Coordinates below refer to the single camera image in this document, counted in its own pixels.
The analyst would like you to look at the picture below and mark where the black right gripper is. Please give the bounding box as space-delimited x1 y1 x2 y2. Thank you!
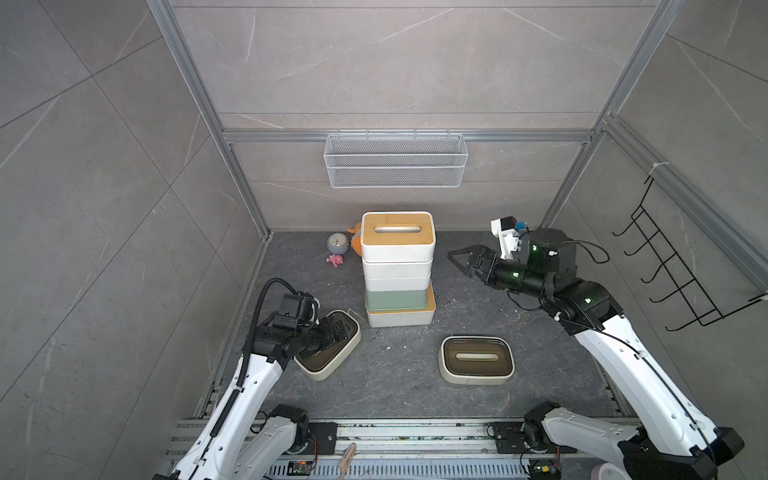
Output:
448 248 550 303

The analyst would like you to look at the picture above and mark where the cream box dark lid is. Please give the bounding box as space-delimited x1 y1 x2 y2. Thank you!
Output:
294 310 361 381
438 335 516 386

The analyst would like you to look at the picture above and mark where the large bamboo lid tissue box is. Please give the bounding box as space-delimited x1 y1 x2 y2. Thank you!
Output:
366 284 436 328

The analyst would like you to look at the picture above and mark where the mint green tissue box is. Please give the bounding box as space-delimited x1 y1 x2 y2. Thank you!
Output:
365 290 429 313

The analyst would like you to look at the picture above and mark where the white tissue box bamboo lid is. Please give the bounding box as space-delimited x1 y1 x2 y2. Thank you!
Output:
362 260 433 280

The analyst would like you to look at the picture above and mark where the bamboo lid box edge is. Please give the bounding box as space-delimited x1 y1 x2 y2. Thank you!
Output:
360 211 436 263

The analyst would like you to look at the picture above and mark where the white tissue box grey lid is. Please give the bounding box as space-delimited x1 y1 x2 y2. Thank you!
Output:
365 276 431 292

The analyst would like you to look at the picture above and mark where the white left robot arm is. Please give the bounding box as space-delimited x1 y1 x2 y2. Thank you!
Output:
168 278 361 479

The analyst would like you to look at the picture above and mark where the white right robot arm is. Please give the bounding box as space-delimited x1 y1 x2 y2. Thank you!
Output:
447 228 745 479

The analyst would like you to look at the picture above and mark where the small pink pig toy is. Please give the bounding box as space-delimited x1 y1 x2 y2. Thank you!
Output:
326 254 344 268

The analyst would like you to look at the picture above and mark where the small grey alarm clock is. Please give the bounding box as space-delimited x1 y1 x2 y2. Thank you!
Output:
326 232 350 256

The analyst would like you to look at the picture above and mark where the orange plush fish toy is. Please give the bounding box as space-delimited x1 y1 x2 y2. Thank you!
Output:
347 222 362 257

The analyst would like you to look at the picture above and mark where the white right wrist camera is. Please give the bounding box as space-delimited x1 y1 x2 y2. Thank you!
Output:
490 216 527 260

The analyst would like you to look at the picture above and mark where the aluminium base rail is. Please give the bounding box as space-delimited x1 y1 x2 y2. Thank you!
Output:
164 418 667 480

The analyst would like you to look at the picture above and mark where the white wire mesh basket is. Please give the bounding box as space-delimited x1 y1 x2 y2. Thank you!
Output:
323 133 469 189

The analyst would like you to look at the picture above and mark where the black wire hook rack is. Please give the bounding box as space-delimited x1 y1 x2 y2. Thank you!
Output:
611 175 767 332

